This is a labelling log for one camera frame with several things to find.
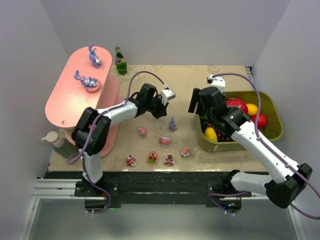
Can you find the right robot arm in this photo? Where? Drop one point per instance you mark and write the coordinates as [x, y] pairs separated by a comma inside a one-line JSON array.
[[285, 179]]

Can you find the purple bunny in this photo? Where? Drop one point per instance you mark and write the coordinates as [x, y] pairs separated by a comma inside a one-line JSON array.
[[90, 84]]

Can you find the black base frame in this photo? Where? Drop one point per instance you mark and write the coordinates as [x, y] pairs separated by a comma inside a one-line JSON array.
[[117, 188]]

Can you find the pink white cake toy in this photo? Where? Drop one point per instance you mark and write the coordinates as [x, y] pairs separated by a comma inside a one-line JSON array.
[[164, 141]]

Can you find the pink tiered shelf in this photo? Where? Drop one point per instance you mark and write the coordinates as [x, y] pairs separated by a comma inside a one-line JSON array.
[[69, 98]]

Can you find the yellow mango toy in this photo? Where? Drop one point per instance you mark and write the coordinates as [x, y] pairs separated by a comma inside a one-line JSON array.
[[210, 134]]

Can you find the strawberry cake toy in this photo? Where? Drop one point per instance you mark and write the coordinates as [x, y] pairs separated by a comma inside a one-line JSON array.
[[169, 160]]

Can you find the aluminium rail frame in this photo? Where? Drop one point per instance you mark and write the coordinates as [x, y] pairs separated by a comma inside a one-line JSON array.
[[90, 134]]

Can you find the green glass bottle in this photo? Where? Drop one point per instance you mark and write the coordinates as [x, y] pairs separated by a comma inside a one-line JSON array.
[[120, 62]]

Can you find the yellow lemon toy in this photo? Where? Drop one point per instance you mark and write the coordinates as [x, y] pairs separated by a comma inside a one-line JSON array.
[[252, 109]]

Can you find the olive green plastic bin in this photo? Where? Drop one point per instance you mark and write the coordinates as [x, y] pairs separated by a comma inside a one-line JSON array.
[[272, 131]]

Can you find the pink dragon fruit toy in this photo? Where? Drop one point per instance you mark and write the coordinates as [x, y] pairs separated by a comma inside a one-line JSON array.
[[237, 103]]

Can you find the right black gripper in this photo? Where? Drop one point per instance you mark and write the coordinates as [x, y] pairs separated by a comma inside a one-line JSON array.
[[196, 104]]

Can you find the purple grape bunch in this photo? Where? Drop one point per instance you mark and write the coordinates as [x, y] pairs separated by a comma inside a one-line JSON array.
[[221, 137]]

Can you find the green soap dispenser bottle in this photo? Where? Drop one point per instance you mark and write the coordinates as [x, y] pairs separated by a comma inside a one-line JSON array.
[[60, 145]]

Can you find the purple bunny figure toy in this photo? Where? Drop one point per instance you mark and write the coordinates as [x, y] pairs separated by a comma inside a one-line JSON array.
[[95, 61]]

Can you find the red apple toy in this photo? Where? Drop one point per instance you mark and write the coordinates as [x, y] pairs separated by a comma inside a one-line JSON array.
[[261, 120]]

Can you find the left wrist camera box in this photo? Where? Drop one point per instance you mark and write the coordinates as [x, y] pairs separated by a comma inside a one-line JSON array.
[[167, 94]]

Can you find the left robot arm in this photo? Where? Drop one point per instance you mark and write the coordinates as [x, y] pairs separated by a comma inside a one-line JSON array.
[[92, 130]]

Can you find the red white cake toy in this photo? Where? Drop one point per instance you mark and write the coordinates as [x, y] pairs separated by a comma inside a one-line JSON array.
[[131, 161]]

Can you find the pink round cake toy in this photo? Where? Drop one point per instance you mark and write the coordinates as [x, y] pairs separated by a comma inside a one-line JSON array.
[[152, 157]]

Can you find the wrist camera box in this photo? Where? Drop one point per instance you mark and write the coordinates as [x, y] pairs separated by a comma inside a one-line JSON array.
[[167, 94], [217, 81]]

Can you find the small purple bunny cupcake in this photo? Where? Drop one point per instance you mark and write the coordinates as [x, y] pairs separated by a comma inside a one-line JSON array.
[[172, 125]]

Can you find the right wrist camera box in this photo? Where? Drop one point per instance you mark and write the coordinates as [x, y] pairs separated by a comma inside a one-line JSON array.
[[217, 81]]

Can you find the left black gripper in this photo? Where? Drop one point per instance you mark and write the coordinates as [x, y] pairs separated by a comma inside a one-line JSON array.
[[158, 108]]

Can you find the pink bunny figure toy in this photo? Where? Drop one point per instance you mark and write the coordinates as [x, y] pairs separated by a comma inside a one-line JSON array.
[[185, 152]]

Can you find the pink egg shaped toy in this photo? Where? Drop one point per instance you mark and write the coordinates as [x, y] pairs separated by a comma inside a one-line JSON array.
[[142, 131]]

